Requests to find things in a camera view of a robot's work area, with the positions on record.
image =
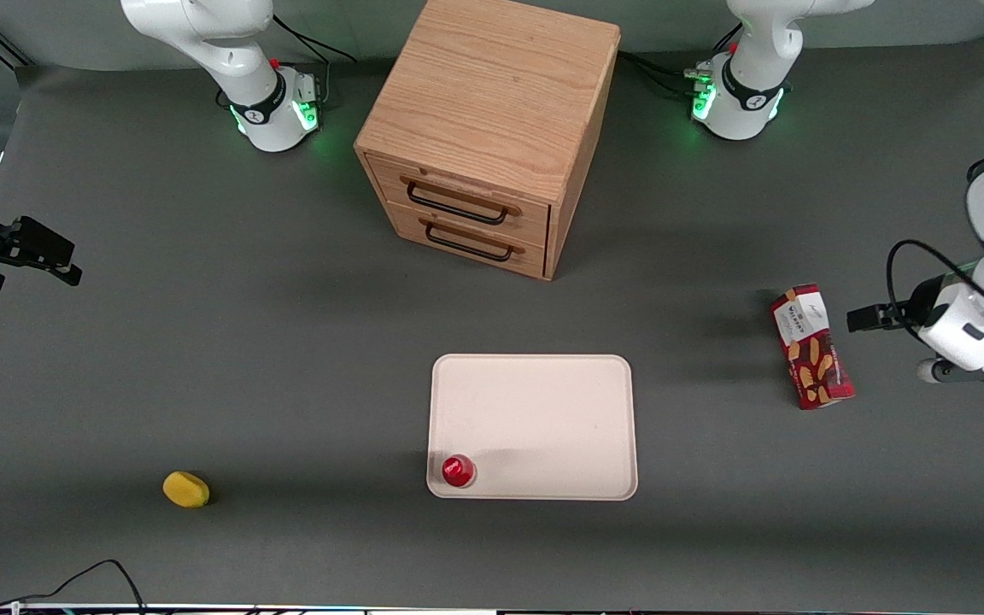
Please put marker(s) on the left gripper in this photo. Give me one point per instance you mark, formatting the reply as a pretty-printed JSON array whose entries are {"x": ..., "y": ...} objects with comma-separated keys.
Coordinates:
[{"x": 869, "y": 319}]

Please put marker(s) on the red cookie box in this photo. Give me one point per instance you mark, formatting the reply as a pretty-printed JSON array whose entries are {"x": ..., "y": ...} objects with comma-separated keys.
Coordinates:
[{"x": 812, "y": 350}]

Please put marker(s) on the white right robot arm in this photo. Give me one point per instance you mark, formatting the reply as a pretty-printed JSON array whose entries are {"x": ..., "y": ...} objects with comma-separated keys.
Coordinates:
[{"x": 236, "y": 51}]

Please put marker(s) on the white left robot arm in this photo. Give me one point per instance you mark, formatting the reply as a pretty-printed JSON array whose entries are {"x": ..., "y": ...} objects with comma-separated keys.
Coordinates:
[{"x": 748, "y": 85}]

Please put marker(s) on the beige plastic tray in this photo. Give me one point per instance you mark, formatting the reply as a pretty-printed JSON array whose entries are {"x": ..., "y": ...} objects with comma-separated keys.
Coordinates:
[{"x": 535, "y": 418}]

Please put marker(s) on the yellow lemon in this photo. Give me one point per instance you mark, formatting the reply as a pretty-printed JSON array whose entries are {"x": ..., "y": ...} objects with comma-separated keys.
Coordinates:
[{"x": 185, "y": 489}]

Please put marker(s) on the wooden drawer front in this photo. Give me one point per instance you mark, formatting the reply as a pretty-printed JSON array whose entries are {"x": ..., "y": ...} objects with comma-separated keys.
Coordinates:
[
  {"x": 530, "y": 260},
  {"x": 535, "y": 224}
]

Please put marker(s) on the small red cup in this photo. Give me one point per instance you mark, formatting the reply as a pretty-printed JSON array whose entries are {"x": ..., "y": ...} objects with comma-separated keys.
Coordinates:
[{"x": 458, "y": 471}]

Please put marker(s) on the wooden drawer cabinet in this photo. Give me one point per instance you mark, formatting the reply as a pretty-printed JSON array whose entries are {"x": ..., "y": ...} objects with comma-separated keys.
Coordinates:
[{"x": 492, "y": 85}]

